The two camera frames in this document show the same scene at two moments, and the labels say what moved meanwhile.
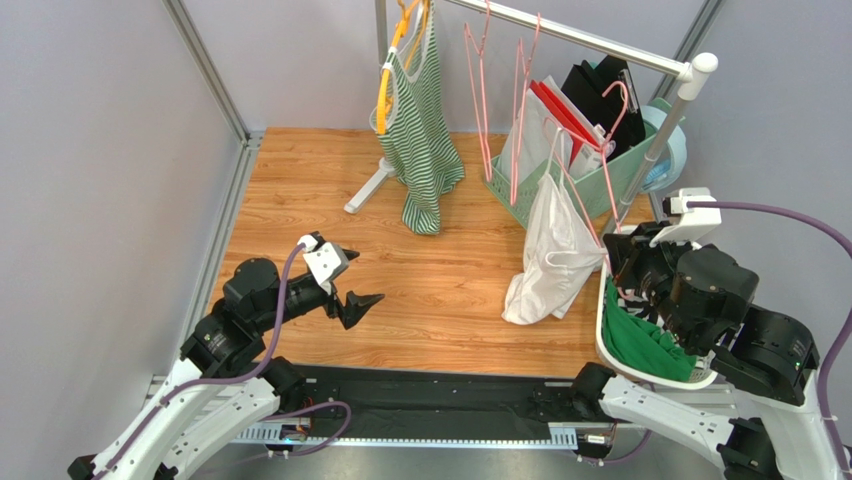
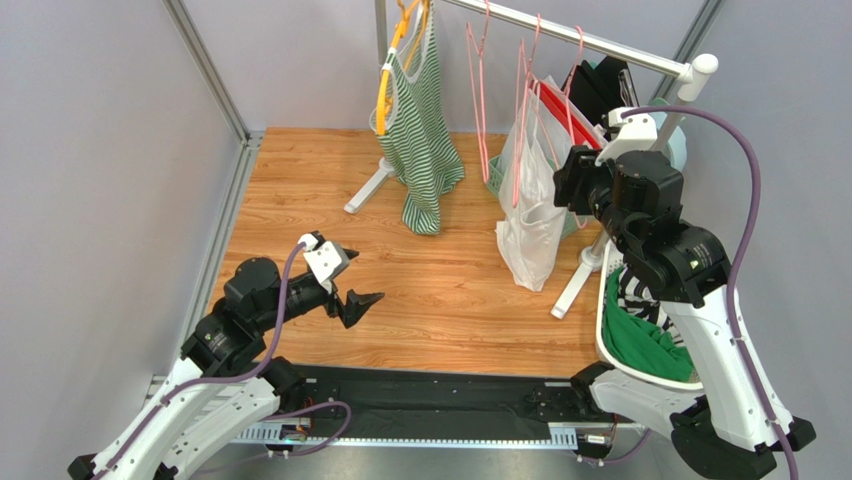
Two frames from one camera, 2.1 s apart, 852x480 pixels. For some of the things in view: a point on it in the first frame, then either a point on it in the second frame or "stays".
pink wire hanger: (614, 280) to (569, 112)
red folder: (577, 131) stays
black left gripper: (354, 308) stays
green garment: (641, 344) stays
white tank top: (561, 251) to (532, 218)
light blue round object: (671, 158) stays
